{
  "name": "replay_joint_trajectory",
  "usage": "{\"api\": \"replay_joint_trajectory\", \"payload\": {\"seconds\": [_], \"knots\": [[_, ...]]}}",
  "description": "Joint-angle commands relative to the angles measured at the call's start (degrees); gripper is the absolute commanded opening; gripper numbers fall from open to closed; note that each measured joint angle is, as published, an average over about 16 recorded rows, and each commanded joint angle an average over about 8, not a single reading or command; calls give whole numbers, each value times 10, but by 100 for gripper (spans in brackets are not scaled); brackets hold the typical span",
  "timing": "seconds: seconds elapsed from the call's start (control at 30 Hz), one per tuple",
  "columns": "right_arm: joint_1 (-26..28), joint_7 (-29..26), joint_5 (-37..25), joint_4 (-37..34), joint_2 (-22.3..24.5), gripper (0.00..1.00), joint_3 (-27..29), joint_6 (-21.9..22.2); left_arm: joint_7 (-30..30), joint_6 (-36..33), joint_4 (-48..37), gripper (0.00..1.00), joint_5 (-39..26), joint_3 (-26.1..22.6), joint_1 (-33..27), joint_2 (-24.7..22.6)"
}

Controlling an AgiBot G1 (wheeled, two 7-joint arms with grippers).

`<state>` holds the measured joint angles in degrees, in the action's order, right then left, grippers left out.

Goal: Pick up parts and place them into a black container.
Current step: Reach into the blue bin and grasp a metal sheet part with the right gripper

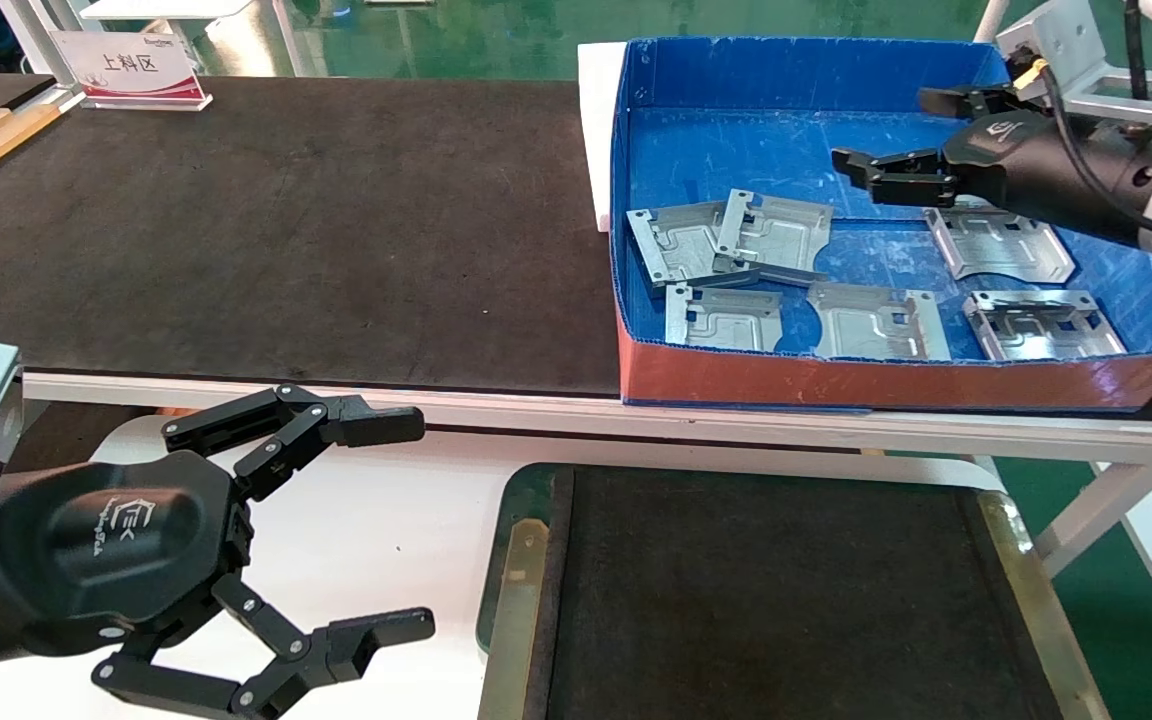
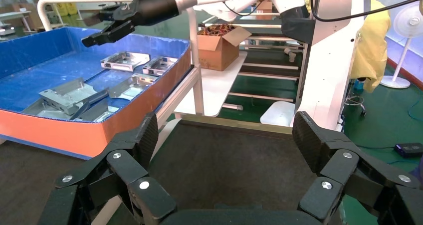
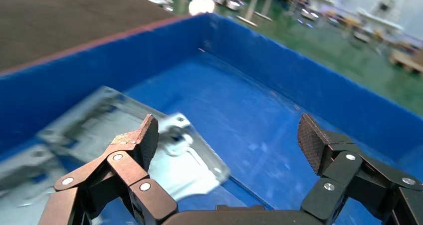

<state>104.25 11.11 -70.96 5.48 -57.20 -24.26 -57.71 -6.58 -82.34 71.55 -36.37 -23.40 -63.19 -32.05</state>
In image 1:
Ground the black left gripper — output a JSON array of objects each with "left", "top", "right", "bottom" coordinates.
[{"left": 0, "top": 383, "right": 435, "bottom": 720}]

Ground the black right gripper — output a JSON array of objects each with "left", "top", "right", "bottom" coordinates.
[{"left": 831, "top": 85, "right": 1152, "bottom": 246}]

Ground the stamped grey metal bracket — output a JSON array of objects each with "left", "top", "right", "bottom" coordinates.
[
  {"left": 713, "top": 189, "right": 835, "bottom": 289},
  {"left": 926, "top": 200, "right": 1077, "bottom": 284},
  {"left": 963, "top": 290, "right": 1127, "bottom": 362},
  {"left": 626, "top": 202, "right": 762, "bottom": 299},
  {"left": 806, "top": 282, "right": 953, "bottom": 362},
  {"left": 664, "top": 283, "right": 784, "bottom": 353}
]

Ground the black container tray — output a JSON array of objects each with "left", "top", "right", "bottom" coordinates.
[{"left": 476, "top": 462, "right": 1112, "bottom": 720}]

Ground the blue corrugated plastic box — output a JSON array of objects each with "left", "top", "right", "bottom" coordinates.
[{"left": 608, "top": 38, "right": 1152, "bottom": 411}]

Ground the large black table mat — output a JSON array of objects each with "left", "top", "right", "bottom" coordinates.
[{"left": 0, "top": 75, "right": 627, "bottom": 398}]

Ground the acrylic sign with Chinese text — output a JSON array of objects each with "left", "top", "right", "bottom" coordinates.
[{"left": 49, "top": 30, "right": 214, "bottom": 112}]

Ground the long black camera cable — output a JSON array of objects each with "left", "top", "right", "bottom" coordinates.
[{"left": 1036, "top": 55, "right": 1152, "bottom": 246}]

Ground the aluminium table frame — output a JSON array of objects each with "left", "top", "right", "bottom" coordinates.
[{"left": 21, "top": 335, "right": 1152, "bottom": 579}]

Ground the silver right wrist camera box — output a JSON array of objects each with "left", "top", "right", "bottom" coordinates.
[{"left": 994, "top": 0, "right": 1107, "bottom": 101}]

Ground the white metal frame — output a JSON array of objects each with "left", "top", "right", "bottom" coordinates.
[{"left": 0, "top": 0, "right": 87, "bottom": 101}]

